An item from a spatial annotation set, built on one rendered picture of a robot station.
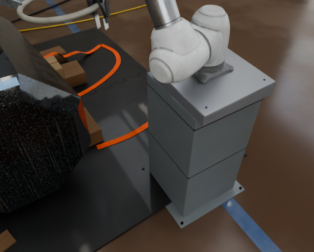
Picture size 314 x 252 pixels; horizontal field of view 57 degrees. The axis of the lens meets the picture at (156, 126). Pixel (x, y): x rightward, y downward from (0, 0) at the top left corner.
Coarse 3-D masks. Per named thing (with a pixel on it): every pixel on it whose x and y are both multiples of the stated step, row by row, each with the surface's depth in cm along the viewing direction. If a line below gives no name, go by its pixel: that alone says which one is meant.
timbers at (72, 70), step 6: (54, 48) 291; (60, 48) 291; (42, 54) 283; (54, 54) 283; (60, 60) 289; (66, 60) 293; (66, 66) 265; (72, 66) 265; (78, 66) 265; (66, 72) 258; (72, 72) 258; (78, 72) 258; (84, 72) 259; (66, 78) 253; (72, 78) 256; (78, 78) 259; (84, 78) 262; (72, 84) 260; (78, 84) 263
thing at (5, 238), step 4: (4, 232) 163; (8, 232) 163; (0, 236) 162; (4, 236) 162; (8, 236) 162; (12, 236) 162; (0, 240) 160; (4, 240) 160; (8, 240) 160; (12, 240) 160; (0, 244) 159; (4, 244) 159; (8, 244) 159; (12, 244) 160; (0, 248) 157; (4, 248) 157
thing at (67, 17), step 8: (24, 0) 163; (32, 0) 168; (88, 8) 147; (96, 8) 150; (24, 16) 147; (32, 16) 146; (56, 16) 142; (64, 16) 143; (72, 16) 143; (80, 16) 146
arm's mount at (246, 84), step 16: (240, 64) 132; (192, 80) 125; (224, 80) 125; (240, 80) 124; (256, 80) 124; (272, 80) 124; (176, 96) 124; (192, 96) 118; (208, 96) 118; (224, 96) 118; (240, 96) 117; (256, 96) 122; (192, 112) 118; (208, 112) 112; (224, 112) 117
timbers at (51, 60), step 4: (52, 56) 258; (48, 60) 254; (52, 60) 254; (56, 60) 254; (52, 64) 249; (56, 64) 249; (56, 68) 245; (60, 68) 245; (60, 72) 247; (64, 76) 251
